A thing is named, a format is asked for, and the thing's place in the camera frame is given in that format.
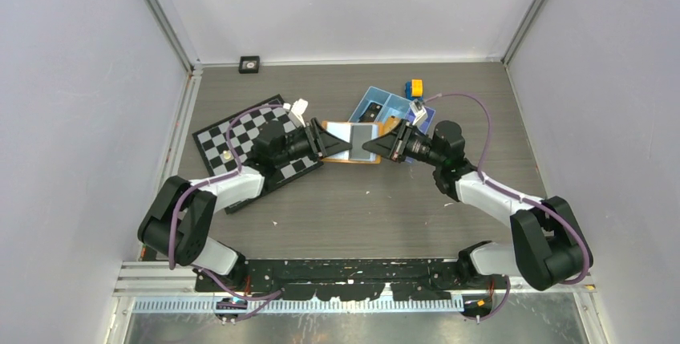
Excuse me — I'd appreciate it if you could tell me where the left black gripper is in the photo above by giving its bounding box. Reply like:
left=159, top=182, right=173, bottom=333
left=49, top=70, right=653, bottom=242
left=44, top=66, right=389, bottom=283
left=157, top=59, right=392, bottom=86
left=273, top=119, right=350, bottom=167

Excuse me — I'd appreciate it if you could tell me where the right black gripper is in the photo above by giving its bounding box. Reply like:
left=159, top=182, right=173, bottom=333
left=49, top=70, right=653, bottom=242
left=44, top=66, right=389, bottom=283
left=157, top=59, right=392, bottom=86
left=363, top=119, right=445, bottom=168

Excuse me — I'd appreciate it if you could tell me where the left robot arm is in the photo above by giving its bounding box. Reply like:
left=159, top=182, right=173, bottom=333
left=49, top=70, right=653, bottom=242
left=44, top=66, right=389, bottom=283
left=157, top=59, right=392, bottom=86
left=137, top=119, right=352, bottom=291

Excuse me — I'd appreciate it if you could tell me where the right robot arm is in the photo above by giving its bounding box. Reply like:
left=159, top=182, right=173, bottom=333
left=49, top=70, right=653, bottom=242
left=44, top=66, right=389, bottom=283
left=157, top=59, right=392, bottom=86
left=362, top=119, right=593, bottom=291

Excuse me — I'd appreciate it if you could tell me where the dark grey credit card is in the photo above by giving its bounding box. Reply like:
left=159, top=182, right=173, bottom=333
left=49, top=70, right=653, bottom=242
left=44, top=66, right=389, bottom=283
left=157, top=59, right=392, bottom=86
left=348, top=123, right=379, bottom=163

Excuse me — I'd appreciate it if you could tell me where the black item in tray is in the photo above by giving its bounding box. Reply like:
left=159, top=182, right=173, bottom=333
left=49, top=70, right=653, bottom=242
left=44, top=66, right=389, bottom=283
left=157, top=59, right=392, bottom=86
left=359, top=103, right=383, bottom=123

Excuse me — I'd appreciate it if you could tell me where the blue compartment tray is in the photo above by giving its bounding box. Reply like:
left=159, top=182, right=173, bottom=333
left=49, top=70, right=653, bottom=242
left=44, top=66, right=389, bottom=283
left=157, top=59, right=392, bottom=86
left=348, top=87, right=435, bottom=135

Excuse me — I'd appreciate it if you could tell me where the blue orange toy block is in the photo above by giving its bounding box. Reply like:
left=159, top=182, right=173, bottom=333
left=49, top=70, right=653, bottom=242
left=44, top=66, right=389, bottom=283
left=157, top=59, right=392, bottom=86
left=404, top=79, right=424, bottom=100

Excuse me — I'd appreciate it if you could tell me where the small black square device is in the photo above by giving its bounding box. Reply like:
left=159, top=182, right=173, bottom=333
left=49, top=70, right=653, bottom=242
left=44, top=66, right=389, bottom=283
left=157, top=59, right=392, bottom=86
left=238, top=55, right=261, bottom=75

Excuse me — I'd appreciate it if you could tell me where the black white chessboard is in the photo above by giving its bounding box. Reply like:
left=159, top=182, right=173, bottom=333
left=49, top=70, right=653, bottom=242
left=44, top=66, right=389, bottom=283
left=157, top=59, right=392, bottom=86
left=192, top=95, right=323, bottom=196

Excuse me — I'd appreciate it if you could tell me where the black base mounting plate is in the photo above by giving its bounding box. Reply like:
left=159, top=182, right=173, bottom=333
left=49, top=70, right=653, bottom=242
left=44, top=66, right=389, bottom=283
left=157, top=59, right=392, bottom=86
left=196, top=258, right=506, bottom=302

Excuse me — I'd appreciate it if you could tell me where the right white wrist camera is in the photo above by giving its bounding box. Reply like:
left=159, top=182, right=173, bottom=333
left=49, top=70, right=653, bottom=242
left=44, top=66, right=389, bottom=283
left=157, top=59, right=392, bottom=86
left=409, top=99, right=428, bottom=127

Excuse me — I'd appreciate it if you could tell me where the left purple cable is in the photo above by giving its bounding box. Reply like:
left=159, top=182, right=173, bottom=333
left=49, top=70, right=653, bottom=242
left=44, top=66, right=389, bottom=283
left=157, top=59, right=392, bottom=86
left=168, top=103, right=291, bottom=322

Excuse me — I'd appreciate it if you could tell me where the purple cable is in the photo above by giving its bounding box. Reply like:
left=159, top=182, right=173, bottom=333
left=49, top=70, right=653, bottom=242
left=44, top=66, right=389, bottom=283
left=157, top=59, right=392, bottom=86
left=424, top=92, right=593, bottom=322
left=168, top=103, right=291, bottom=322

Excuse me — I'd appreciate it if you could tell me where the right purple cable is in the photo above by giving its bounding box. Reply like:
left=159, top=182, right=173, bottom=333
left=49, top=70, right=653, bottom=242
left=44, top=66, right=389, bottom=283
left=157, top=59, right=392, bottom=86
left=424, top=92, right=593, bottom=322

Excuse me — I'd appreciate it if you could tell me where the aluminium frame rail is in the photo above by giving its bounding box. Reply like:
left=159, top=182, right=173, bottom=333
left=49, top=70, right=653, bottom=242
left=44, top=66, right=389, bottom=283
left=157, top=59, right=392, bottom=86
left=113, top=261, right=197, bottom=297

